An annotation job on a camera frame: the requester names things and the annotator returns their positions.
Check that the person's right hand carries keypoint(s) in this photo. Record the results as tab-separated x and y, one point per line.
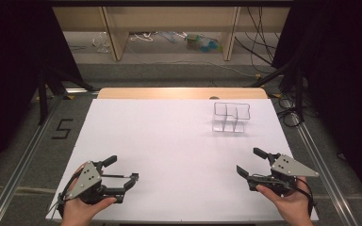
292	207

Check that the black tripod stand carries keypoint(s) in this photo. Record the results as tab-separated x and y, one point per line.
44	94
299	91

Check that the black curtain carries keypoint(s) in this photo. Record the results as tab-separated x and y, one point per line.
12	78
342	94

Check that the wooden shelf unit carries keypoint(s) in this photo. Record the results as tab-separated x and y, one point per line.
169	19

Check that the clear plastic bag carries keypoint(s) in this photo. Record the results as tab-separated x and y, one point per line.
102	42

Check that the clear plastic pen organizer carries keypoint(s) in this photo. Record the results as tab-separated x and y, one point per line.
224	118

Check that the white table cover sheet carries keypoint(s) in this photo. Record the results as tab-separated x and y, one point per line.
176	147

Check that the black pen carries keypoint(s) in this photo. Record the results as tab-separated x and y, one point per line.
116	176

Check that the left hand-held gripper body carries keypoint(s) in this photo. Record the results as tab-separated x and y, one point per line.
86	180

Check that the metal floor rail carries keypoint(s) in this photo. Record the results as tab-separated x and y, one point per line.
323	169
19	179

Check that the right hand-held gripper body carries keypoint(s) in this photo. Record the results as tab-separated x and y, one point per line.
290	168

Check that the wooden table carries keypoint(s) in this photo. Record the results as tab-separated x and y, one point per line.
169	93

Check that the person's left hand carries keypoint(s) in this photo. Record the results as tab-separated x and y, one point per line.
78	212

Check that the colourful plastic bag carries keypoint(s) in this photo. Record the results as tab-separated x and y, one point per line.
202	43

